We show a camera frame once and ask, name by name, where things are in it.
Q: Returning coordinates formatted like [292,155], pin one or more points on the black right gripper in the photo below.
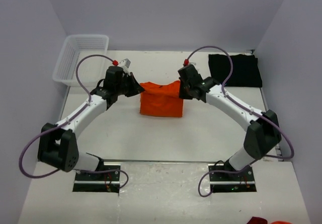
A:
[182,94]

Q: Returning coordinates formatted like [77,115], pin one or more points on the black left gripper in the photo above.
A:
[136,87]

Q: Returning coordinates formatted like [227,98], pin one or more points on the orange t shirt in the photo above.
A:
[161,100]

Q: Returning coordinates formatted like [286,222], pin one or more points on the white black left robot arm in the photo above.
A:
[58,142]

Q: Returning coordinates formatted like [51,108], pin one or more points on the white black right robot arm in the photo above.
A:
[260,127]

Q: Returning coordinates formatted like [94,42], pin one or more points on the white plastic mesh basket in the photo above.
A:
[74,49]

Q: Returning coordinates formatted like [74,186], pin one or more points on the folded black t shirt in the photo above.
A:
[245,70]

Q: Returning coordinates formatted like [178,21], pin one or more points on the dark red cloth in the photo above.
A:
[257,220]

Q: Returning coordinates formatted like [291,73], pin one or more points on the orange cloth at edge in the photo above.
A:
[281,222]

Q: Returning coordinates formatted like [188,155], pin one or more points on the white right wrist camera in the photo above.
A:
[195,66]

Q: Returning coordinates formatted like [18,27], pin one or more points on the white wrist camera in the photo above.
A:
[125,64]
[195,66]

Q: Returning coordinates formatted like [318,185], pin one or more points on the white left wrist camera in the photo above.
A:
[125,64]

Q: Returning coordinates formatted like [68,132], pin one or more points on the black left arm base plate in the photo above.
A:
[104,183]

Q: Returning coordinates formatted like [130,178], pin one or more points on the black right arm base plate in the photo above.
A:
[225,183]

